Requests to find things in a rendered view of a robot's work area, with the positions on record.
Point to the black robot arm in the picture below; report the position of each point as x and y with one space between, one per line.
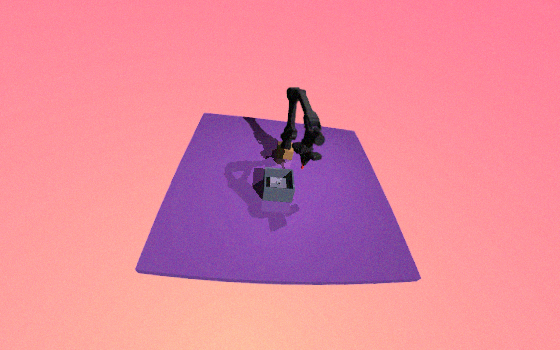
311 120

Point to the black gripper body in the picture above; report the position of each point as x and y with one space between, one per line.
312 155

